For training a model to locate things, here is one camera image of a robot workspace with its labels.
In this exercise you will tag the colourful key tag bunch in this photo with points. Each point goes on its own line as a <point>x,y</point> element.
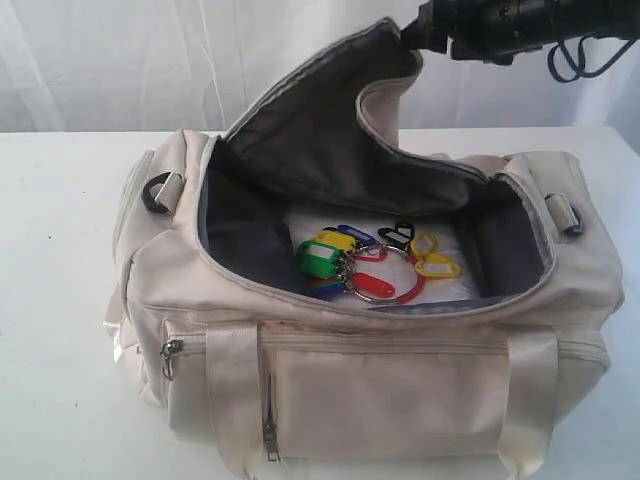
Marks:
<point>370,267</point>

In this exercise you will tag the cream fabric duffel bag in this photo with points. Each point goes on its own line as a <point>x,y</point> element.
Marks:
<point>300,287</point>

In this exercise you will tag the white backdrop curtain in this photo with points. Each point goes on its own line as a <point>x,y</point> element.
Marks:
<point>162,65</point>

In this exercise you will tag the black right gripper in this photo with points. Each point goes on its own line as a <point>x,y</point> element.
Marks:
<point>487,31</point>

